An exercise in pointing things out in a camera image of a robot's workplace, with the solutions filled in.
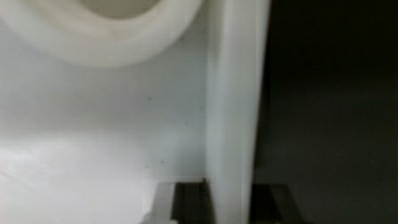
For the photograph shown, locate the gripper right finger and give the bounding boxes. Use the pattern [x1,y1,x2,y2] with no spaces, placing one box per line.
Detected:
[250,184,311,224]

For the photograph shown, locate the white square tabletop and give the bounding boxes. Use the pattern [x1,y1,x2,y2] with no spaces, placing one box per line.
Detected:
[0,0,271,224]

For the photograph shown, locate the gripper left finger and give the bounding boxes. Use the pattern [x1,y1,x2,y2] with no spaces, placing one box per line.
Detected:
[140,182,209,224]

